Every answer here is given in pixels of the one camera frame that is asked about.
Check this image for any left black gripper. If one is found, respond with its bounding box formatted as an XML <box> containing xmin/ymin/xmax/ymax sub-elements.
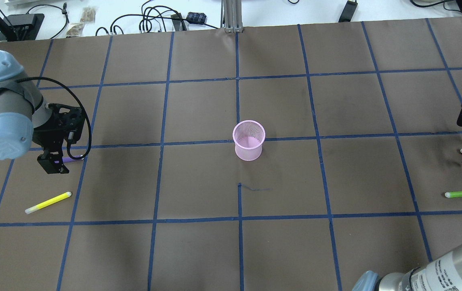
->
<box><xmin>32</xmin><ymin>103</ymin><xmax>84</xmax><ymax>174</ymax></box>

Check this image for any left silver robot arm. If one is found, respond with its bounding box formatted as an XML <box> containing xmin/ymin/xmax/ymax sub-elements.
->
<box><xmin>0</xmin><ymin>50</ymin><xmax>91</xmax><ymax>174</ymax></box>

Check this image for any pink mesh cup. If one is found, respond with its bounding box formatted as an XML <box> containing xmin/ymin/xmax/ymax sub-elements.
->
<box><xmin>232</xmin><ymin>120</ymin><xmax>266</xmax><ymax>161</ymax></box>

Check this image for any purple pen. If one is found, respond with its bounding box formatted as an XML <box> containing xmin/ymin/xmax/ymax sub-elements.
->
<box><xmin>52</xmin><ymin>156</ymin><xmax>84</xmax><ymax>164</ymax></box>

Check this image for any yellow pen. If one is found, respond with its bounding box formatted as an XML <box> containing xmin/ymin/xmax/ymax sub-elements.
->
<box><xmin>24</xmin><ymin>192</ymin><xmax>72</xmax><ymax>214</ymax></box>

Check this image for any black power adapter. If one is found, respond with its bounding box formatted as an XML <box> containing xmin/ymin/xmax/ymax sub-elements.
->
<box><xmin>338</xmin><ymin>0</ymin><xmax>358</xmax><ymax>23</ymax></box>

